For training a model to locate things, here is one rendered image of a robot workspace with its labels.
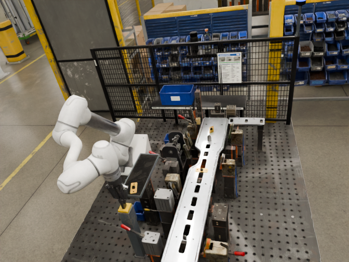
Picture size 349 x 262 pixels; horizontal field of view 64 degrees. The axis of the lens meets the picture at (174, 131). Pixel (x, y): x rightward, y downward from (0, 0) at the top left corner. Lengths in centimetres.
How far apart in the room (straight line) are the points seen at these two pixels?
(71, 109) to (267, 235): 146
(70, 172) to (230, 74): 177
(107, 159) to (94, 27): 298
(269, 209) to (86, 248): 129
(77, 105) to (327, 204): 248
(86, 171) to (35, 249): 209
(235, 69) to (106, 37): 209
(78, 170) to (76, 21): 313
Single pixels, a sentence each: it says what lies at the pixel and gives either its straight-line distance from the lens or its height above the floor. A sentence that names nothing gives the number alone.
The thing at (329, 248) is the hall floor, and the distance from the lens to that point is 288.
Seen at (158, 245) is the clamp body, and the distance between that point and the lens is 159.
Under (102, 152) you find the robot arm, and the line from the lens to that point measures 132.
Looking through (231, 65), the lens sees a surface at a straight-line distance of 260.
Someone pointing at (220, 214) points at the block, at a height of 103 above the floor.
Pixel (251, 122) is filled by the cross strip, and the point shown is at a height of 100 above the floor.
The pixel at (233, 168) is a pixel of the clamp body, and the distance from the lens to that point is 194.
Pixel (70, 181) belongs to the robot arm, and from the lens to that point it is 130.
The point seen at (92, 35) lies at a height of 139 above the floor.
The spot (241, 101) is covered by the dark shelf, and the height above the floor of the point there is 103.
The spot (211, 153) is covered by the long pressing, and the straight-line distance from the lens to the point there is 207.
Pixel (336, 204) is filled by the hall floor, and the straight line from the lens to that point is 321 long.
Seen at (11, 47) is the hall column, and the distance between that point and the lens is 931.
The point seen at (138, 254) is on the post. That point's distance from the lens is 195.
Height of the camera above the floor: 234
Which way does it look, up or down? 35 degrees down
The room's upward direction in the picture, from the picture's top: 10 degrees counter-clockwise
